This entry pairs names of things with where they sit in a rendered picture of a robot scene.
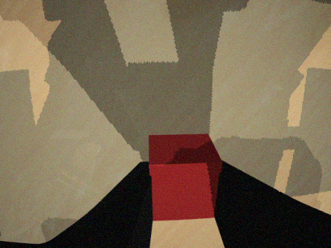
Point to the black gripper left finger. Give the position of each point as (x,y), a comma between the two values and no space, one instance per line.
(123,219)

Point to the red block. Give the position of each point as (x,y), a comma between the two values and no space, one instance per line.
(184,169)

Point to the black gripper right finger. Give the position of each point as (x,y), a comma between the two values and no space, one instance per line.
(251,214)

